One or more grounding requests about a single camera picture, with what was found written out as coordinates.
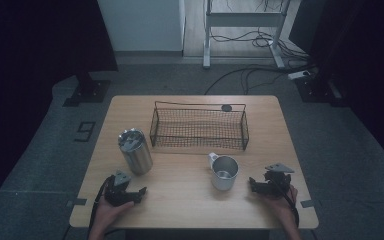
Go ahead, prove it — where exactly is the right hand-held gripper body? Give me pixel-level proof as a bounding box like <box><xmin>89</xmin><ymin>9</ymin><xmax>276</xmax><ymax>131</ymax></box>
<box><xmin>260</xmin><ymin>162</ymin><xmax>295</xmax><ymax>198</ymax></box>

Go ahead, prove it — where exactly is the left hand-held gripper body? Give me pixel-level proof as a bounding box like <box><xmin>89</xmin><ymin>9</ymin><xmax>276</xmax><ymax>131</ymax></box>
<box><xmin>104</xmin><ymin>170</ymin><xmax>137</xmax><ymax>207</ymax></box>

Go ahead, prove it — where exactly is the silver metal mug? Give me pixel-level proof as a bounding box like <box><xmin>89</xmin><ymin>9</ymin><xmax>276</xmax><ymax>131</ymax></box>
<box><xmin>207</xmin><ymin>152</ymin><xmax>240</xmax><ymax>192</ymax></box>

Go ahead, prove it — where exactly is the stainless steel tumbler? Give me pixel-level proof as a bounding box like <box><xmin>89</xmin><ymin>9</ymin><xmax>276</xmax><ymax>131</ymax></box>
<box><xmin>117</xmin><ymin>127</ymin><xmax>154</xmax><ymax>177</ymax></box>

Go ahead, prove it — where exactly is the dark wire mesh basket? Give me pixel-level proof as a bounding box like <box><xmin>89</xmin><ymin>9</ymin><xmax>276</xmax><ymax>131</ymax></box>
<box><xmin>149</xmin><ymin>100</ymin><xmax>250</xmax><ymax>152</ymax></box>

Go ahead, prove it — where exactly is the person's left hand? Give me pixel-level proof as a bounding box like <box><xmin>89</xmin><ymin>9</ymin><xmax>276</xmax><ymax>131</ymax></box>
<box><xmin>93</xmin><ymin>195</ymin><xmax>136</xmax><ymax>232</ymax></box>

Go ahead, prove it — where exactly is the person's right hand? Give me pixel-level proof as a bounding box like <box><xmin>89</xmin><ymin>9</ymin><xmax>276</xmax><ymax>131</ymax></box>
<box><xmin>261</xmin><ymin>184</ymin><xmax>300</xmax><ymax>225</ymax></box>

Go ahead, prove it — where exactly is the black stand base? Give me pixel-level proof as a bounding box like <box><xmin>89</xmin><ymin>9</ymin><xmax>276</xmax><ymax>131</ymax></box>
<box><xmin>294</xmin><ymin>75</ymin><xmax>348</xmax><ymax>108</ymax></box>
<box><xmin>62</xmin><ymin>71</ymin><xmax>112</xmax><ymax>108</ymax></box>

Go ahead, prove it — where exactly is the white power strip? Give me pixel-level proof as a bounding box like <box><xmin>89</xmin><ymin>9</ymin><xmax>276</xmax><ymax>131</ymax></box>
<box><xmin>287</xmin><ymin>69</ymin><xmax>312</xmax><ymax>81</ymax></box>

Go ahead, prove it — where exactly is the dark curtain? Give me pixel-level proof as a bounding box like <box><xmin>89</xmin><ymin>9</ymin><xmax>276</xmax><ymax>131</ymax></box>
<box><xmin>287</xmin><ymin>0</ymin><xmax>384</xmax><ymax>176</ymax></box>
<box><xmin>0</xmin><ymin>0</ymin><xmax>119</xmax><ymax>222</ymax></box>

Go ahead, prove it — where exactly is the white cabinet panel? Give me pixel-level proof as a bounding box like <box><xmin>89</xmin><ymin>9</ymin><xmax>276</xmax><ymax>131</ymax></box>
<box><xmin>97</xmin><ymin>0</ymin><xmax>187</xmax><ymax>53</ymax></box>

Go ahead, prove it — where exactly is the right hand-held gripper cable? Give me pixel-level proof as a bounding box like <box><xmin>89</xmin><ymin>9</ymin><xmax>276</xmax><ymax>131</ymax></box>
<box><xmin>272</xmin><ymin>179</ymin><xmax>301</xmax><ymax>230</ymax></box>

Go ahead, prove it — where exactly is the long black floor cable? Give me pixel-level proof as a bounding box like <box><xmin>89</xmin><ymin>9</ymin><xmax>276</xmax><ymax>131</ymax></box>
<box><xmin>203</xmin><ymin>64</ymin><xmax>316</xmax><ymax>96</ymax></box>

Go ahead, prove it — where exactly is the tangle of floor cables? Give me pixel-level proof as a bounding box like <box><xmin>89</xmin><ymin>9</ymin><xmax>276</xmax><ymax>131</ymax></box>
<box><xmin>209</xmin><ymin>27</ymin><xmax>312</xmax><ymax>62</ymax></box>

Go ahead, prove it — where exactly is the white metal desk frame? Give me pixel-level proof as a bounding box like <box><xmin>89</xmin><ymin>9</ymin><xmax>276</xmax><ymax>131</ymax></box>
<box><xmin>202</xmin><ymin>0</ymin><xmax>293</xmax><ymax>70</ymax></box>

